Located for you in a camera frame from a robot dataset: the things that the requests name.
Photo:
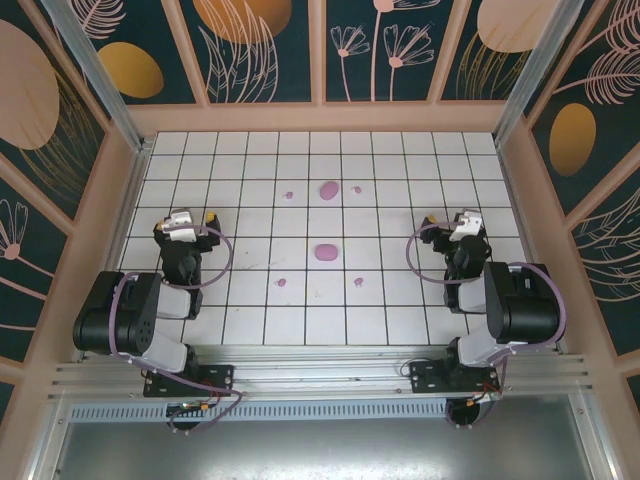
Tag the aluminium frame bar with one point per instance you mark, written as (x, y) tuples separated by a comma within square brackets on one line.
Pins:
[(595, 440), (47, 440)]

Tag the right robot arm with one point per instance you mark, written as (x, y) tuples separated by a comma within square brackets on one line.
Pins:
[(525, 310)]

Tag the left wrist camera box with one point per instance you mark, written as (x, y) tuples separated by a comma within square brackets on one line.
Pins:
[(181, 225)]

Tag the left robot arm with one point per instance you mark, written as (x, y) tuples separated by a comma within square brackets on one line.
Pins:
[(100, 320)]

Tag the aluminium table side rail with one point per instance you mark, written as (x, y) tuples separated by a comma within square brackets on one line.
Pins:
[(127, 210), (515, 185)]

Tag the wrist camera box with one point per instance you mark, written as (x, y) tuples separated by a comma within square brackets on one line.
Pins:
[(467, 225), (181, 225)]

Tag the purple putty blob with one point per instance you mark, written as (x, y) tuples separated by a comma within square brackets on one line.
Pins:
[(328, 190)]

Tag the grey metal sheet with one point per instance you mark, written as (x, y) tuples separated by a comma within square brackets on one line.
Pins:
[(320, 450)]

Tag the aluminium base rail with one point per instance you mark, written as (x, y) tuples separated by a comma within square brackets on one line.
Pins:
[(320, 370)]

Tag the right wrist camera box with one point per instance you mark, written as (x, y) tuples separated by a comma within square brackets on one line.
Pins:
[(467, 225)]

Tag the aluminium corner post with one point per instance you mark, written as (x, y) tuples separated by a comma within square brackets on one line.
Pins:
[(530, 65), (100, 75)]

